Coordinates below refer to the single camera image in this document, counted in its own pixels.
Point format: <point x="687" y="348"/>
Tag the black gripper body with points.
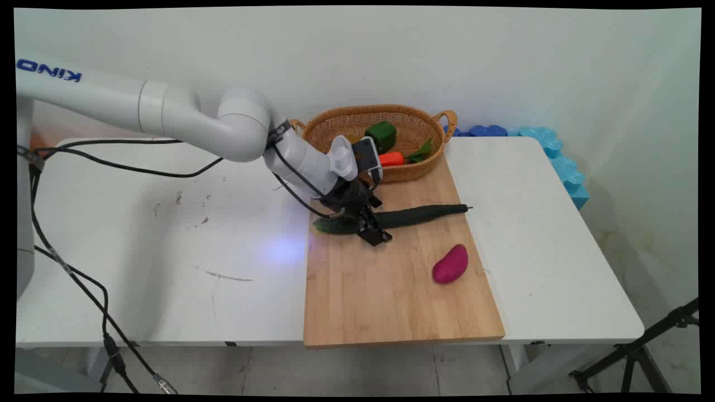
<point x="347" y="198"/>

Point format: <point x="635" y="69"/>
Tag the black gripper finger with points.
<point x="381" y="231"/>
<point x="368" y="231"/>

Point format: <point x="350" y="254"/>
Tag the long dark green cucumber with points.
<point x="419" y="215"/>

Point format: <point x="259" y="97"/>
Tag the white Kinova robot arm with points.
<point x="167" y="114"/>

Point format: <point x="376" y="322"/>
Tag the orange carrot with leaves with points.
<point x="391" y="159"/>

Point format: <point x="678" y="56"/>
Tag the wooden cutting board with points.
<point x="391" y="290"/>

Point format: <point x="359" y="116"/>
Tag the green bell pepper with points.
<point x="381" y="135"/>

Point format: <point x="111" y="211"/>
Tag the purple sweet potato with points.
<point x="450" y="264"/>

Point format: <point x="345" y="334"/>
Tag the woven wicker basket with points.
<point x="419" y="120"/>

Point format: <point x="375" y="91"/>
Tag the dark blue foam mat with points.
<point x="486" y="130"/>

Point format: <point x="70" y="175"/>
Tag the light blue foam mat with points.
<point x="564" y="167"/>

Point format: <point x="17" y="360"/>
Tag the white table leg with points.
<point x="525" y="368"/>
<point x="56" y="371"/>

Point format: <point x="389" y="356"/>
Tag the black tripod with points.
<point x="634" y="352"/>

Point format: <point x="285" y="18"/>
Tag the white ribbed camera mount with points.
<point x="342" y="159"/>

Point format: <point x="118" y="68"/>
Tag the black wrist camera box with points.
<point x="367" y="156"/>

